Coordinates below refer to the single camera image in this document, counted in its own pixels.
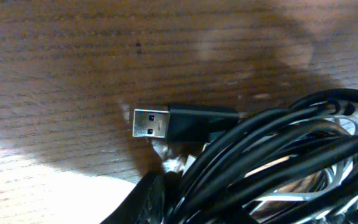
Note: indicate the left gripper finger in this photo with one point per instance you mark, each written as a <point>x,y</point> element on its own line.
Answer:
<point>144,204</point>

